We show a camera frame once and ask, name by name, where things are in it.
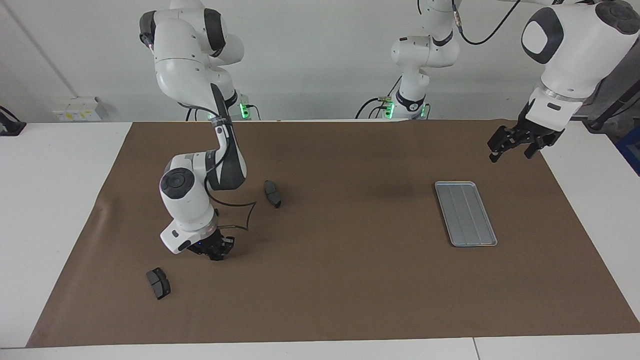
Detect brown table mat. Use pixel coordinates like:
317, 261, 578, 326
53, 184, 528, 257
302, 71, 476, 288
26, 119, 640, 348

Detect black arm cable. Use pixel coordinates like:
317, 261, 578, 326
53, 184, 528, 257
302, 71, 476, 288
451, 0, 523, 46
177, 100, 258, 232

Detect grey slanted panel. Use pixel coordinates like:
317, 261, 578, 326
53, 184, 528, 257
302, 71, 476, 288
592, 40, 640, 121

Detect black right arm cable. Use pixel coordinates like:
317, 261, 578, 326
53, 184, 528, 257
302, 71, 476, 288
177, 100, 258, 232

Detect white wall socket box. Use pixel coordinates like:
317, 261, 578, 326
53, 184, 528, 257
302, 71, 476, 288
51, 96, 103, 122

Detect black clamp base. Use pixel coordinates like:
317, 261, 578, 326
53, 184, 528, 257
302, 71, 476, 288
0, 106, 27, 137

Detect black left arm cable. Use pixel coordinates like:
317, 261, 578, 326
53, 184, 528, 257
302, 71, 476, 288
451, 0, 523, 46

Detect black base cable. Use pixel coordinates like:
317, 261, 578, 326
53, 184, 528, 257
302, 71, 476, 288
355, 75, 403, 120

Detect blue crate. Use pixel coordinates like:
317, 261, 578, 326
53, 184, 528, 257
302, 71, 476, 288
615, 125, 640, 176

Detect black pole stand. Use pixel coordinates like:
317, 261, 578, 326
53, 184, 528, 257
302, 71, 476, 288
585, 80, 640, 133

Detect silver metal tray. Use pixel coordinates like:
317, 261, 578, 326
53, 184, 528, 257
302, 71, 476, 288
434, 181, 499, 248

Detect dark grey brake pad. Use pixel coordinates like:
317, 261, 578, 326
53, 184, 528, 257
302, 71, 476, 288
146, 267, 172, 301
263, 180, 282, 209

